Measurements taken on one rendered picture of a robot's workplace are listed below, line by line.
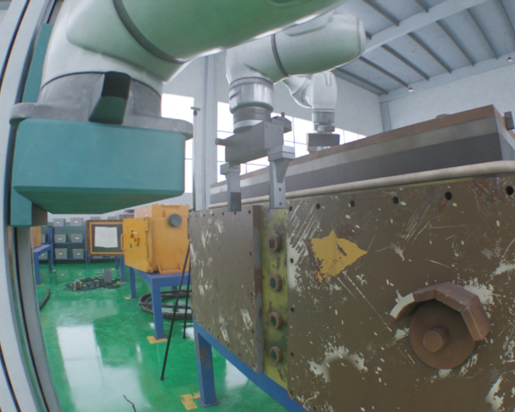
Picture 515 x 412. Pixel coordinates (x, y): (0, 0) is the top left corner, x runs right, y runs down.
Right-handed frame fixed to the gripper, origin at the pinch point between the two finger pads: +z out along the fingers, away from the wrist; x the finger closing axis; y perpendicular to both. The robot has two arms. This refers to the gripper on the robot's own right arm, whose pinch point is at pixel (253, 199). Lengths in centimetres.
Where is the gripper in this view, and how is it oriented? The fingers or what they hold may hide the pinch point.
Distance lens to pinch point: 54.4
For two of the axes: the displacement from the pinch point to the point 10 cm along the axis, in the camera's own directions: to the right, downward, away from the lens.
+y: -7.9, -0.1, -6.1
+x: 6.1, -0.5, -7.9
